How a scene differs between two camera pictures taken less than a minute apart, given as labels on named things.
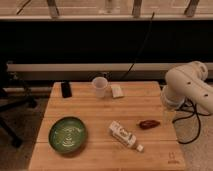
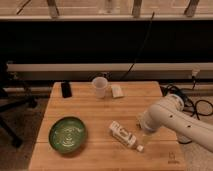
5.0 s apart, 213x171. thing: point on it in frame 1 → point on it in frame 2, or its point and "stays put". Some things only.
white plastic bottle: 123,135 stays put
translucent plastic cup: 100,83 stays put
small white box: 117,91 stays put
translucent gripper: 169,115 → 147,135
